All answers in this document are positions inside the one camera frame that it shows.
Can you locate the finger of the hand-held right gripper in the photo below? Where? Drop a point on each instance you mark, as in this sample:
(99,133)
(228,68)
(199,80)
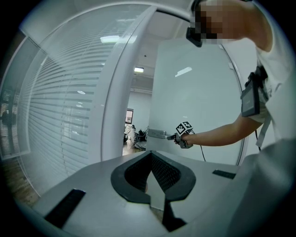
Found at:
(171,137)

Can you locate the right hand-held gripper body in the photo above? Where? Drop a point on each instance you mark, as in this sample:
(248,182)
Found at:
(183,129)

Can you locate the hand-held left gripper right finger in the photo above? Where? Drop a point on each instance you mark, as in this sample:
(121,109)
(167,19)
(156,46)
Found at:
(203,185)

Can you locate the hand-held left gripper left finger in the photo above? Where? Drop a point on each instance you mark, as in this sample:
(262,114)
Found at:
(97,189)

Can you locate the frosted glass door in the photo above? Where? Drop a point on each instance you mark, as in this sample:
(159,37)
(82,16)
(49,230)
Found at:
(196,97)

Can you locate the person's right forearm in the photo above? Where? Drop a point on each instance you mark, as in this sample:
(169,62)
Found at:
(219,136)

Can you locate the dark office chair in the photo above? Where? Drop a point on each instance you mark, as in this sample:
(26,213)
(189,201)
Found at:
(141,134)

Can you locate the white covered chair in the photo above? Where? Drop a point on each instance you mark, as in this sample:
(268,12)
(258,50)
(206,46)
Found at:
(129,133)

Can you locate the dark framed window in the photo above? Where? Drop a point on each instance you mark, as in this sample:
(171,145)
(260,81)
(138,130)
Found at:
(129,115)

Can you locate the rectangular ceiling light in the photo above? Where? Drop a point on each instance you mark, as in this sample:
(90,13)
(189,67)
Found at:
(138,69)

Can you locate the person's white shirt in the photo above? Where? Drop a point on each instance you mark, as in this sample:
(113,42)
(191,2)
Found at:
(277,92)

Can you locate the framed glass partition panel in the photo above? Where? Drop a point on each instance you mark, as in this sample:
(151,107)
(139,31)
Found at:
(14,120)

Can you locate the person's head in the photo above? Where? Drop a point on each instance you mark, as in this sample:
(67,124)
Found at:
(231,20)

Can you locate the grey metal door frame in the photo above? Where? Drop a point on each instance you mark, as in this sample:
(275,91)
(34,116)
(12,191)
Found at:
(108,104)

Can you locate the white wall plate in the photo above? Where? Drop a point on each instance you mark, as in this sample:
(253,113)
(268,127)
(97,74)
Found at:
(230,66)

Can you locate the black head-mounted camera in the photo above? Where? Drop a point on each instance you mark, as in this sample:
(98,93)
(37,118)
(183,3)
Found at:
(194,38)

